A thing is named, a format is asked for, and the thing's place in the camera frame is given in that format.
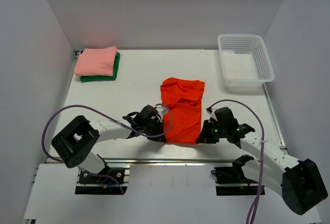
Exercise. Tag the white plastic basket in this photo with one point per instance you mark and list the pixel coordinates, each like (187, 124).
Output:
(245, 61)

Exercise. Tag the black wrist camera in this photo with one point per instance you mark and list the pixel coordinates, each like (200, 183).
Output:
(224, 117)
(148, 115)

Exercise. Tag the orange t-shirt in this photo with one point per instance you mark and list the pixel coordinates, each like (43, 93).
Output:
(184, 99)

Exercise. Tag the folded green t-shirt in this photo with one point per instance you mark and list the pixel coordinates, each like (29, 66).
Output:
(104, 78)

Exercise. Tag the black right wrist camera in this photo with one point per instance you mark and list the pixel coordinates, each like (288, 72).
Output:
(224, 117)

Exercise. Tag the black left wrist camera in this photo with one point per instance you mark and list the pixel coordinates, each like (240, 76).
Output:
(148, 115)

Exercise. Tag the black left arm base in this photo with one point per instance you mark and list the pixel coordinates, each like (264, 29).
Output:
(113, 180)

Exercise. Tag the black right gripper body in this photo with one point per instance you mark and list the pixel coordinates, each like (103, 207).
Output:
(207, 135)

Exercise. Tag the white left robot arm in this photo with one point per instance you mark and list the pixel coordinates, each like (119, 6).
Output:
(76, 140)

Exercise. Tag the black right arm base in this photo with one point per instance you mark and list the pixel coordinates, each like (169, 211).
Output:
(230, 180)

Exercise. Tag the folded pink t-shirt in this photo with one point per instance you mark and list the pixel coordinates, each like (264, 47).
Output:
(93, 62)

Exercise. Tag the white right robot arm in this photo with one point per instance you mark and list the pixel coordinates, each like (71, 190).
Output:
(297, 181)

